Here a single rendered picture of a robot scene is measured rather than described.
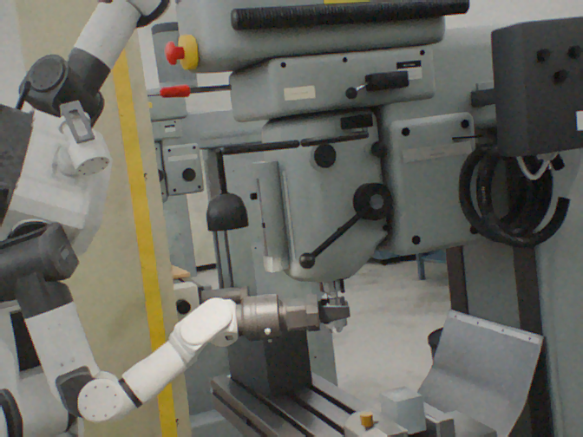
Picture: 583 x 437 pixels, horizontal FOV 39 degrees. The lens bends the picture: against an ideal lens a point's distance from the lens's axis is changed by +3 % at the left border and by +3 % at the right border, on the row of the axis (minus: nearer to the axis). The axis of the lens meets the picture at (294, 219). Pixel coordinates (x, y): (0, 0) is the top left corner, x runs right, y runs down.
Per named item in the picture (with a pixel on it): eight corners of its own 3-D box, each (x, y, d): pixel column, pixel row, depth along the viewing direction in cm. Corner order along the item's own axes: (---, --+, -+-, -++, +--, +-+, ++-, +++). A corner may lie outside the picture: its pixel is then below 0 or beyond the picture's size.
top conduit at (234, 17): (238, 29, 130) (235, 6, 130) (230, 33, 134) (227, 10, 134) (471, 12, 147) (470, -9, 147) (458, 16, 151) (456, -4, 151)
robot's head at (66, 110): (70, 164, 158) (68, 144, 151) (55, 128, 160) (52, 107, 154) (102, 155, 160) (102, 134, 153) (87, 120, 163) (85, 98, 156)
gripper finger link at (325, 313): (350, 319, 157) (318, 322, 157) (349, 303, 156) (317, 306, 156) (350, 321, 155) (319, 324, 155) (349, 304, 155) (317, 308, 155)
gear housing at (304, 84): (276, 115, 139) (269, 56, 137) (231, 123, 161) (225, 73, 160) (440, 97, 151) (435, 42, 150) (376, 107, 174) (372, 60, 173)
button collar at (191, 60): (189, 68, 142) (185, 32, 141) (180, 71, 147) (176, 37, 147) (200, 67, 142) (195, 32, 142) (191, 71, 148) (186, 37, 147)
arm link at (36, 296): (2, 328, 148) (-26, 257, 147) (22, 319, 157) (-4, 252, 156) (64, 305, 147) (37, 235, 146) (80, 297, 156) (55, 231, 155)
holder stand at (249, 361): (269, 398, 189) (259, 315, 186) (230, 378, 208) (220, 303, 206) (313, 385, 194) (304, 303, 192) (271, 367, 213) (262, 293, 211)
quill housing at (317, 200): (310, 290, 145) (290, 114, 142) (269, 277, 164) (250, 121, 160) (400, 272, 152) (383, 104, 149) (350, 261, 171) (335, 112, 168)
